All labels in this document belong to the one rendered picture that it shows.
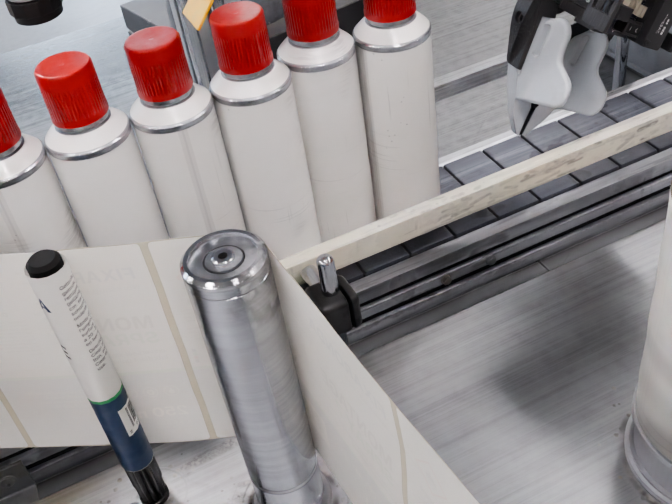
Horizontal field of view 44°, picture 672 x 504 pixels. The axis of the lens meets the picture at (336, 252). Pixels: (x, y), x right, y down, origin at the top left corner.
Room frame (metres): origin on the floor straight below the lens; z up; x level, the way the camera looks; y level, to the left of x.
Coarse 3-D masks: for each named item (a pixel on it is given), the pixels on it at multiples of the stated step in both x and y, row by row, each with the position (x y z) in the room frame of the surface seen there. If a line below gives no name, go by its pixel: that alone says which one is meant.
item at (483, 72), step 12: (492, 60) 0.58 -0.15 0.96; (504, 60) 0.58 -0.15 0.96; (456, 72) 0.57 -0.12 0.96; (468, 72) 0.57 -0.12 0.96; (480, 72) 0.57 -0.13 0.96; (492, 72) 0.57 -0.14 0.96; (504, 72) 0.58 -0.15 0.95; (444, 84) 0.56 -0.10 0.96; (456, 84) 0.56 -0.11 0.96; (468, 84) 0.57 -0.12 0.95; (480, 84) 0.57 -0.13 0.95; (444, 96) 0.56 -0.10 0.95
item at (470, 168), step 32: (640, 96) 0.62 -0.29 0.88; (544, 128) 0.60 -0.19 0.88; (576, 128) 0.59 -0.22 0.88; (480, 160) 0.57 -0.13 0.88; (512, 160) 0.56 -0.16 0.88; (608, 160) 0.54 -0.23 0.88; (640, 160) 0.53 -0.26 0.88; (544, 192) 0.51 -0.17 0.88; (448, 224) 0.49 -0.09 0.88; (480, 224) 0.49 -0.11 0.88; (384, 256) 0.47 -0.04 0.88
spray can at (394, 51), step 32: (384, 0) 0.49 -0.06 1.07; (352, 32) 0.51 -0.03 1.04; (384, 32) 0.49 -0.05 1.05; (416, 32) 0.49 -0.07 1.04; (384, 64) 0.48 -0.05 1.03; (416, 64) 0.49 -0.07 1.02; (384, 96) 0.49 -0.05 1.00; (416, 96) 0.48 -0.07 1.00; (384, 128) 0.49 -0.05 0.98; (416, 128) 0.48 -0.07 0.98; (384, 160) 0.49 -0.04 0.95; (416, 160) 0.48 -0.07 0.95; (384, 192) 0.49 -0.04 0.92; (416, 192) 0.48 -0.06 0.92
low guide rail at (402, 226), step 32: (608, 128) 0.53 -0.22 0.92; (640, 128) 0.53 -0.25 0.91; (544, 160) 0.50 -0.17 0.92; (576, 160) 0.51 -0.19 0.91; (448, 192) 0.49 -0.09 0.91; (480, 192) 0.48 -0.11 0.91; (512, 192) 0.49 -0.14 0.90; (384, 224) 0.46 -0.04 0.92; (416, 224) 0.47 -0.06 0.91; (352, 256) 0.45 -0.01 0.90
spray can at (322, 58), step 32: (288, 0) 0.49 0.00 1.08; (320, 0) 0.48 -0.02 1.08; (288, 32) 0.49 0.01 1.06; (320, 32) 0.48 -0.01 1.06; (288, 64) 0.48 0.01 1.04; (320, 64) 0.47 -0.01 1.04; (352, 64) 0.49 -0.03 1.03; (320, 96) 0.47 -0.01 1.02; (352, 96) 0.48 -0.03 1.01; (320, 128) 0.47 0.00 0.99; (352, 128) 0.48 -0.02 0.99; (320, 160) 0.48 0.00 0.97; (352, 160) 0.48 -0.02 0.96; (320, 192) 0.48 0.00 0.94; (352, 192) 0.48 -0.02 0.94; (320, 224) 0.48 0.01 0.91; (352, 224) 0.47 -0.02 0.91
